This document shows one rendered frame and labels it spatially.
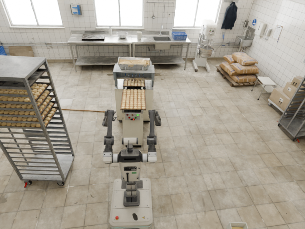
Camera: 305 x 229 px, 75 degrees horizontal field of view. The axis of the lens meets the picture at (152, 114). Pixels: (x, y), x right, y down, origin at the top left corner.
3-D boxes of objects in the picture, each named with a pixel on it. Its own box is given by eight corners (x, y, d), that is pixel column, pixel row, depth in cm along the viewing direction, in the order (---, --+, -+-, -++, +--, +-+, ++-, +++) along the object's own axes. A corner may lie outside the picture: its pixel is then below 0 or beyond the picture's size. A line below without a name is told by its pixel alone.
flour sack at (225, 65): (218, 66, 613) (220, 60, 603) (231, 65, 621) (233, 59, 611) (230, 77, 559) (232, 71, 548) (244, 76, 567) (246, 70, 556)
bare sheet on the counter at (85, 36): (81, 39, 540) (81, 38, 539) (83, 34, 571) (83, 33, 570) (104, 38, 550) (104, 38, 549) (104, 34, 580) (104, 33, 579)
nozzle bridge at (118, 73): (115, 80, 392) (115, 63, 371) (153, 81, 396) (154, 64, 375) (114, 88, 366) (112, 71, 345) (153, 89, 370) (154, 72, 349)
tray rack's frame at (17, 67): (76, 158, 338) (46, 57, 227) (65, 185, 298) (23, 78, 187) (37, 156, 336) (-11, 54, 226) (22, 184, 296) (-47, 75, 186)
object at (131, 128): (126, 123, 420) (124, 86, 364) (142, 123, 422) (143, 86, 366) (123, 148, 365) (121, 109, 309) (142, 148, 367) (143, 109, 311)
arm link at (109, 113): (106, 106, 227) (115, 107, 230) (105, 111, 239) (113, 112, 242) (104, 143, 206) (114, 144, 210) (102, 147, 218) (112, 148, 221)
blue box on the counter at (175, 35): (174, 40, 584) (174, 35, 575) (171, 36, 607) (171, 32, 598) (186, 39, 591) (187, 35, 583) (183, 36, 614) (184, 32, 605)
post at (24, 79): (65, 180, 296) (26, 76, 191) (65, 181, 294) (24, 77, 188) (63, 179, 296) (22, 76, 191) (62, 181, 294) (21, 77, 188)
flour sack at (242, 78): (234, 83, 555) (236, 78, 545) (227, 76, 587) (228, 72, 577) (257, 82, 569) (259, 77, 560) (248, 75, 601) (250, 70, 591)
